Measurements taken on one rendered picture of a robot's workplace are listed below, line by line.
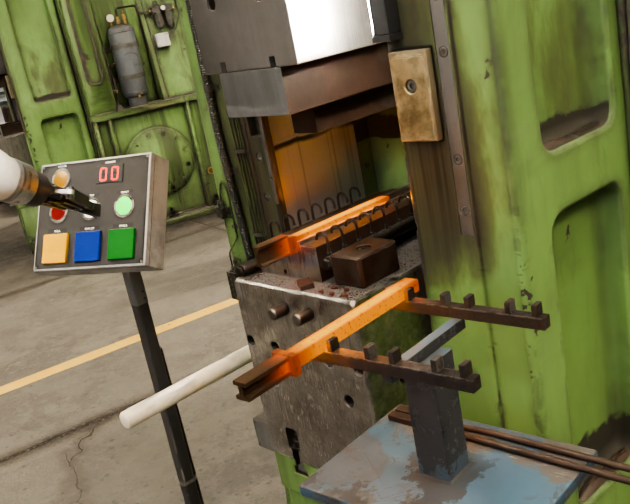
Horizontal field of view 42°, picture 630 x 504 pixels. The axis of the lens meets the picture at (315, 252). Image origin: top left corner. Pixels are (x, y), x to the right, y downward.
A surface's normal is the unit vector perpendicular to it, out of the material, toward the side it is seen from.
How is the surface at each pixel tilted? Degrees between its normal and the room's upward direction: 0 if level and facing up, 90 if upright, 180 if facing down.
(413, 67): 90
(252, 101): 90
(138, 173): 60
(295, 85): 90
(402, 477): 0
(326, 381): 90
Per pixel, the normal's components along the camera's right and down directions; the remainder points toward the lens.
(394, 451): -0.18, -0.94
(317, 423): -0.71, 0.33
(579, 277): 0.68, 0.09
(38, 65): 0.42, 0.18
